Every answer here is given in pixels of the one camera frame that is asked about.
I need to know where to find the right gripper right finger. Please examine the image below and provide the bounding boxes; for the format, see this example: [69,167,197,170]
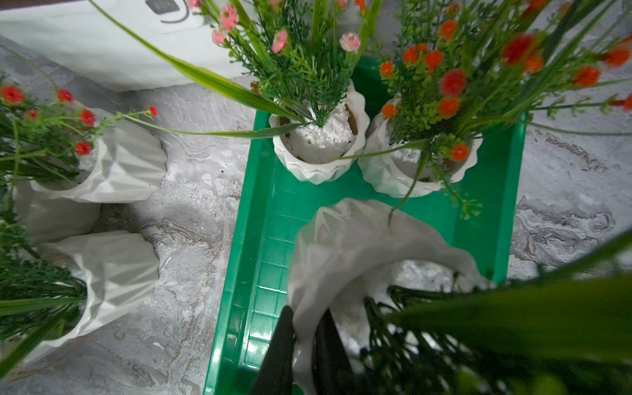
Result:
[312,309,354,394]

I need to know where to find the pink flower pot front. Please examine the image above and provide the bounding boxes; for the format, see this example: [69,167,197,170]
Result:
[88,0,386,186]

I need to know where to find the brown lidded storage box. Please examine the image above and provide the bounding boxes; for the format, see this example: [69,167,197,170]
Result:
[1,1,246,92]

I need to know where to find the green plastic tray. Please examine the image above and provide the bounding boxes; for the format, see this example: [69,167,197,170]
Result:
[201,56,529,395]

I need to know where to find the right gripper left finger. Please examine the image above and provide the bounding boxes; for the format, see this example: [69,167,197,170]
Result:
[250,305,296,395]

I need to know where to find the green grass pot back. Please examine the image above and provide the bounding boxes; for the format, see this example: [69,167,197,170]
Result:
[1,82,166,225]

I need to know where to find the green plant pot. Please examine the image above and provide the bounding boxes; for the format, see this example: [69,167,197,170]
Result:
[288,198,631,394]

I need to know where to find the red flower pot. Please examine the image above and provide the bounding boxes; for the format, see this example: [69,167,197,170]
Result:
[1,208,159,376]

